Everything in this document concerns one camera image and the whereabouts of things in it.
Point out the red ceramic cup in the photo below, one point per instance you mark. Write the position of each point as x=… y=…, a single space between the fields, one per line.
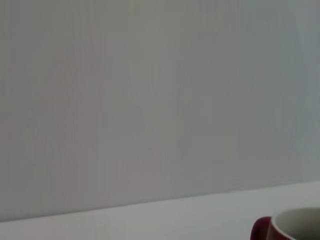
x=262 y=228

